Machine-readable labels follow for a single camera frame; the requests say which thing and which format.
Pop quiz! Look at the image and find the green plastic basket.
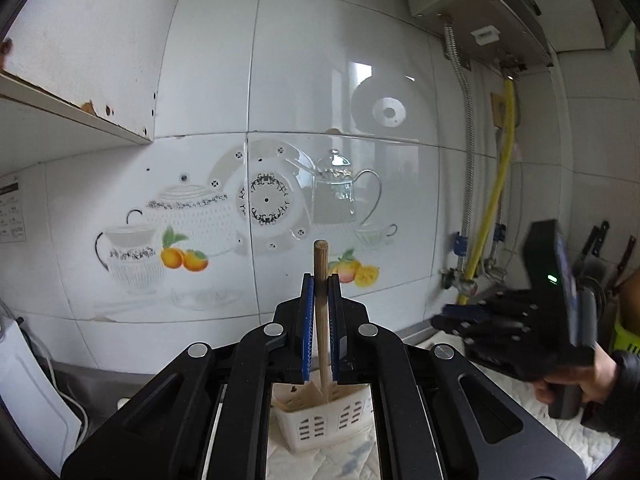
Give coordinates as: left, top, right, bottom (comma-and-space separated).
607, 304, 640, 357

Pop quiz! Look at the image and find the metal pipe valve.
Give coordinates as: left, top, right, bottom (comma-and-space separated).
439, 266, 482, 297

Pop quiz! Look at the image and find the white wall cabinet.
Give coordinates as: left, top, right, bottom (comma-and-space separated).
0, 0, 197, 147

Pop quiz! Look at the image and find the corrugated metal hose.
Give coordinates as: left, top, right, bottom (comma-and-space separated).
442, 15, 479, 286

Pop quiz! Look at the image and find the yellow gas hose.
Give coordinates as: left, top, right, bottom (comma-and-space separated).
457, 76, 517, 307

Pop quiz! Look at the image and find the white cable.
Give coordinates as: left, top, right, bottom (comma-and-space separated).
0, 300, 92, 433

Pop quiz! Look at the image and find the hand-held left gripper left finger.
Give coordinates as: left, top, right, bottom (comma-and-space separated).
62, 273, 317, 480

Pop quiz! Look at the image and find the wooden chopstick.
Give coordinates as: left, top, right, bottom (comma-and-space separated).
313, 239, 335, 405

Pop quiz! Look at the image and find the dark handled knife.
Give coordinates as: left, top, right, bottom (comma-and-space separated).
606, 235, 637, 292

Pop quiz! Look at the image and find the white gas water heater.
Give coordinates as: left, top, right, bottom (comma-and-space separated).
397, 0, 556, 72

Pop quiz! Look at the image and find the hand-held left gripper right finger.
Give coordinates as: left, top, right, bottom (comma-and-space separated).
328, 274, 587, 480

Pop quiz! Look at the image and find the wall calendar sticker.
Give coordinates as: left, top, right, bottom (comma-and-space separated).
0, 174, 29, 247

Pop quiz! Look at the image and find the white plastic utensil holder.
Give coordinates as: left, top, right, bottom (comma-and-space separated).
272, 381, 376, 454

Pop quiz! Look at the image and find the white board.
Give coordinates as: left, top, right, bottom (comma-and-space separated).
0, 327, 84, 472

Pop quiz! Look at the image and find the person's right forearm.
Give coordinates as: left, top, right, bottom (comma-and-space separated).
580, 350, 640, 442

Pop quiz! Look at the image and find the person's right hand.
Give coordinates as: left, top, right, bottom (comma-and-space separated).
531, 347, 622, 428

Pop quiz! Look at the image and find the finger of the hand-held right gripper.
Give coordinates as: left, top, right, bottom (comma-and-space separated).
432, 291, 539, 337
464, 332, 546, 382

